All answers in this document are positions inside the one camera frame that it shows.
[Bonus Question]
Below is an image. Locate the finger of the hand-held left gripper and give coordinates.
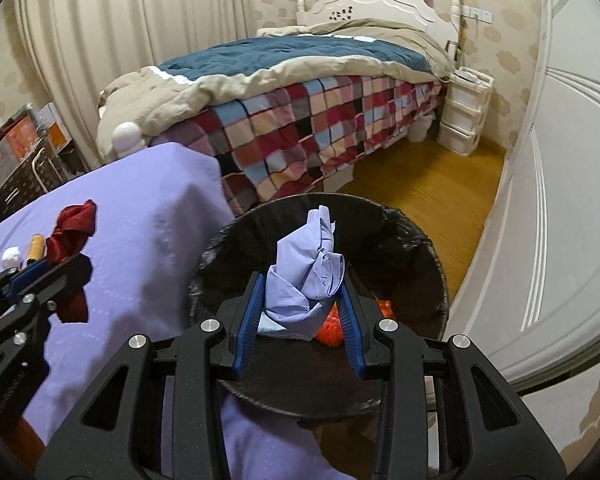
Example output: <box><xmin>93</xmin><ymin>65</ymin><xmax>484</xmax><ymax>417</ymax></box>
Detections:
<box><xmin>0</xmin><ymin>254</ymin><xmax>93</xmax><ymax>356</ymax></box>
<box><xmin>0</xmin><ymin>261</ymin><xmax>50</xmax><ymax>306</ymax></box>

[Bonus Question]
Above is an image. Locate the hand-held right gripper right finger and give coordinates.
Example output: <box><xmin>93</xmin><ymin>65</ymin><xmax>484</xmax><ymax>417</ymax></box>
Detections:
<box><xmin>336</xmin><ymin>282</ymin><xmax>566</xmax><ymax>480</ymax></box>

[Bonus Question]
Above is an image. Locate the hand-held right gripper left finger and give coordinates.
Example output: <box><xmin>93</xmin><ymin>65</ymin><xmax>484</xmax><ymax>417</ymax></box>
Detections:
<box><xmin>34</xmin><ymin>270</ymin><xmax>268</xmax><ymax>480</ymax></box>

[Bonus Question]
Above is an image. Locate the red foam fruit net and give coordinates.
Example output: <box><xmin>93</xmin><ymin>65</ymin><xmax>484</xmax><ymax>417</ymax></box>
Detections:
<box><xmin>314</xmin><ymin>305</ymin><xmax>351</xmax><ymax>348</ymax></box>

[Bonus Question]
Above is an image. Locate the dark red satin cloth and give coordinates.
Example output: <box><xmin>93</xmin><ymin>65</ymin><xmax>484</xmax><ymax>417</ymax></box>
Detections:
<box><xmin>46</xmin><ymin>199</ymin><xmax>98</xmax><ymax>323</ymax></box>

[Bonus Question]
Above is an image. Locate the lilac cloth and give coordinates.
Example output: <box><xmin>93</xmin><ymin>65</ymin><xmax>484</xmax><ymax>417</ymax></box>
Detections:
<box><xmin>257</xmin><ymin>205</ymin><xmax>347</xmax><ymax>341</ymax></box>

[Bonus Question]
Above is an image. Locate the black lined waste bin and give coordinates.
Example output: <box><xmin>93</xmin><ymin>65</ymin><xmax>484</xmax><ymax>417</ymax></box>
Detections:
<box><xmin>189</xmin><ymin>192</ymin><xmax>451</xmax><ymax>421</ymax></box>

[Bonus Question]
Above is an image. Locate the printed cardboard box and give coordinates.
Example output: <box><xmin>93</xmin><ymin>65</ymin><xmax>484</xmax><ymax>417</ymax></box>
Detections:
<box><xmin>0</xmin><ymin>115</ymin><xmax>35</xmax><ymax>196</ymax></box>

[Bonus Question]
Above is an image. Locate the orange and white box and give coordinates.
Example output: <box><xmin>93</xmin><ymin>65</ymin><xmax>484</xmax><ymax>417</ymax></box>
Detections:
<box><xmin>32</xmin><ymin>102</ymin><xmax>73</xmax><ymax>148</ymax></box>

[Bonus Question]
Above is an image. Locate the plaid patchwork bedsheet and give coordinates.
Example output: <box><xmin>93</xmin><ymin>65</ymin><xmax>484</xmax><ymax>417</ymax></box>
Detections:
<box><xmin>152</xmin><ymin>76</ymin><xmax>443</xmax><ymax>216</ymax></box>

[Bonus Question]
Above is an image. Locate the white plastic drawer cabinet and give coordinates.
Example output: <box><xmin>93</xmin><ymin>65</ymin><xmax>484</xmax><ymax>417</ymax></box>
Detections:
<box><xmin>437</xmin><ymin>67</ymin><xmax>496</xmax><ymax>156</ymax></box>

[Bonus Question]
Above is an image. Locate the cream pleated curtain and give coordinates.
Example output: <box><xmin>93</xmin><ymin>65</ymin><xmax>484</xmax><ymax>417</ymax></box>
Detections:
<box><xmin>12</xmin><ymin>0</ymin><xmax>255</xmax><ymax>161</ymax></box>

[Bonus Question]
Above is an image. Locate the white wardrobe door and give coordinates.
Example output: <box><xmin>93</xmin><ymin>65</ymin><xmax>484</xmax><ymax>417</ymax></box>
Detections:
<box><xmin>440</xmin><ymin>0</ymin><xmax>600</xmax><ymax>396</ymax></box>

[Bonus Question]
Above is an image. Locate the blue and beige quilt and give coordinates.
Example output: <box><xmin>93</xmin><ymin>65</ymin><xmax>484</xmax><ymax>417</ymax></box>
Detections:
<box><xmin>97</xmin><ymin>19</ymin><xmax>453</xmax><ymax>136</ymax></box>

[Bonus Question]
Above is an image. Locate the beige pillow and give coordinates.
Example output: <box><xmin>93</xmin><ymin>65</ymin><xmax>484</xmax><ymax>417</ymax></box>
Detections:
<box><xmin>257</xmin><ymin>25</ymin><xmax>311</xmax><ymax>37</ymax></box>

